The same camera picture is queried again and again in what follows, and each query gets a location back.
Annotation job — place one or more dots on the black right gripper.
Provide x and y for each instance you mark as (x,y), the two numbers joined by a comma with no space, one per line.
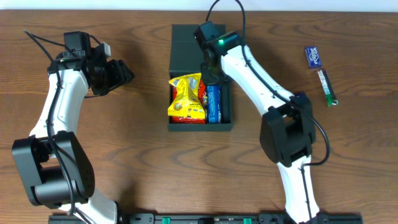
(210,76)

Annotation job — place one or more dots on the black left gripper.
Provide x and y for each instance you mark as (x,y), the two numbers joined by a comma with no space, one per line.
(117,73)

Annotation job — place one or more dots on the red Hacks candy bag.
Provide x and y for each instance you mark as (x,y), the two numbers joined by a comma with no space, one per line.
(183,120)

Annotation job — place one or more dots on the blue Oreo cookie pack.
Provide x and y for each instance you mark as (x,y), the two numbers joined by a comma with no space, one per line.
(214,104)

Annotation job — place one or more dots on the dark green box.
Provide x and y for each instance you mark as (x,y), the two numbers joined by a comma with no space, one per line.
(186,58)

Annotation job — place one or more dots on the yellow snack packet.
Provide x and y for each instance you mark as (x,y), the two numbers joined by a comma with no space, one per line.
(186,103)

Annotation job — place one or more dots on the small blue Eclipse mint box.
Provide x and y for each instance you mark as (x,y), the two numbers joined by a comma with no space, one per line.
(313,57)

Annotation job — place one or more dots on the green and white wafer bar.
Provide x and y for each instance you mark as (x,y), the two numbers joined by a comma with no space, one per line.
(330,96)

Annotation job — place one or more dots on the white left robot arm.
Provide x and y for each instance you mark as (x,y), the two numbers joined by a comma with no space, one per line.
(53,167)

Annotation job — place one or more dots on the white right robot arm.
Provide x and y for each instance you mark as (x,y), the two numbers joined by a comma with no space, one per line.
(287,133)

